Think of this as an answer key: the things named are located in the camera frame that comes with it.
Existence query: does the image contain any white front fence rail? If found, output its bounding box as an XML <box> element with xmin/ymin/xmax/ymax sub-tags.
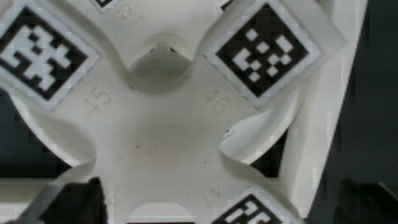
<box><xmin>0</xmin><ymin>177</ymin><xmax>64</xmax><ymax>222</ymax></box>

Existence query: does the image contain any white cylindrical table leg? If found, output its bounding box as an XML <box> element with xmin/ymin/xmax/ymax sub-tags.
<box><xmin>128</xmin><ymin>36</ymin><xmax>192</xmax><ymax>92</ymax></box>

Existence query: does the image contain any white round table top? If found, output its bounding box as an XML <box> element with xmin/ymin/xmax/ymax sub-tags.
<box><xmin>0</xmin><ymin>0</ymin><xmax>372</xmax><ymax>219</ymax></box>

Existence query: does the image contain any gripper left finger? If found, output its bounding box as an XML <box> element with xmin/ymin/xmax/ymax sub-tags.
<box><xmin>16</xmin><ymin>176</ymin><xmax>111</xmax><ymax>224</ymax></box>

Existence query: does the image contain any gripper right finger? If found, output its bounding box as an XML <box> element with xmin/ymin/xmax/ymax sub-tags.
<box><xmin>333</xmin><ymin>179</ymin><xmax>398</xmax><ymax>224</ymax></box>

